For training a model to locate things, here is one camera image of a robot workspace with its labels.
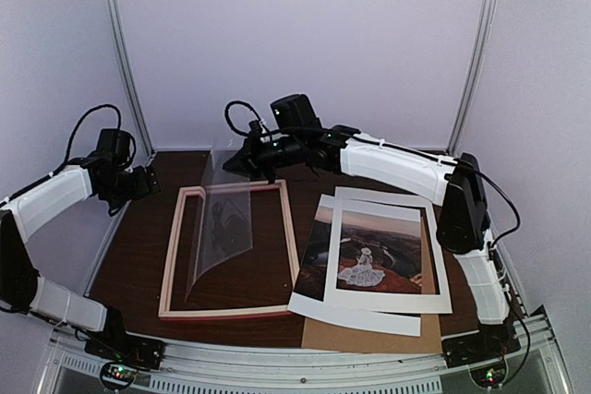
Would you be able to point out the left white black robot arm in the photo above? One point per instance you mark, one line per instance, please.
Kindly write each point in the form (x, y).
(23, 288)

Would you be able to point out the white mat board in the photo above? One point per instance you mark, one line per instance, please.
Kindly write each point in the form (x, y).
(384, 255)

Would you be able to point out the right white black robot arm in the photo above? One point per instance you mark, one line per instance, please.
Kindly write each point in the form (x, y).
(456, 185)

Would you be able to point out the left round controller board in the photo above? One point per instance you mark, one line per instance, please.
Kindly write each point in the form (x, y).
(117, 376)

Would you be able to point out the round controller board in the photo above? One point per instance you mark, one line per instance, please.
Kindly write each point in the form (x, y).
(489, 376)
(117, 376)

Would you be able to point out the landscape photo with white border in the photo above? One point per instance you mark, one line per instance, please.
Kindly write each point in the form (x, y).
(307, 298)

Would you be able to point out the right round controller board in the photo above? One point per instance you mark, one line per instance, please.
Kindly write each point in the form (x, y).
(489, 376)

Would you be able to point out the aluminium corner post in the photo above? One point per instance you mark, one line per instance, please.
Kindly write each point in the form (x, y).
(127, 77)
(483, 30)

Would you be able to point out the right aluminium corner post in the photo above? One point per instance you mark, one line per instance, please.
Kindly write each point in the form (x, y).
(483, 30)

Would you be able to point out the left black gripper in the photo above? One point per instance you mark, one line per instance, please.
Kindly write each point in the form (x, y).
(142, 188)

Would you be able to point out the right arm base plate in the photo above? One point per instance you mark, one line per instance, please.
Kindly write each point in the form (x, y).
(477, 347)

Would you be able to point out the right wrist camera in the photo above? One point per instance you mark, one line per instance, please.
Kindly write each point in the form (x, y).
(295, 111)

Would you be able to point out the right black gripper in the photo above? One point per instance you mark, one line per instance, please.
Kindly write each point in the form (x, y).
(246, 161)

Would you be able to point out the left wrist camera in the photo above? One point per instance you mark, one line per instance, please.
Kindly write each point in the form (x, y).
(119, 145)

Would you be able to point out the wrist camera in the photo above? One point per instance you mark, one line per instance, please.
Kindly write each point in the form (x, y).
(119, 145)
(295, 111)

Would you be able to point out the brown cardboard backing board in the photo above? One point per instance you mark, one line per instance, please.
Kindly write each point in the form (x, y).
(326, 337)

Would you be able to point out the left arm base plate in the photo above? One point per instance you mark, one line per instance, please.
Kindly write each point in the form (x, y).
(131, 350)

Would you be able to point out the left aluminium corner post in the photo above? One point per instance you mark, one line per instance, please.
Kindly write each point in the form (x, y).
(127, 77)

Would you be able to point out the clear acrylic sheet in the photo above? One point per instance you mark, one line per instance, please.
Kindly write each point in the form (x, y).
(223, 228)

